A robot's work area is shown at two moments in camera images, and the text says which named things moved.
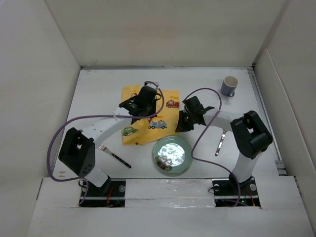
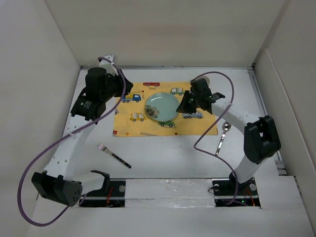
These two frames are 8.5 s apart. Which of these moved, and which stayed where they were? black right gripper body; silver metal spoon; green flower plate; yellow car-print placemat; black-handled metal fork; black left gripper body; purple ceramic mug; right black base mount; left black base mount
Moved: purple ceramic mug; yellow car-print placemat; green flower plate; black right gripper body; black left gripper body
Stayed: left black base mount; black-handled metal fork; right black base mount; silver metal spoon
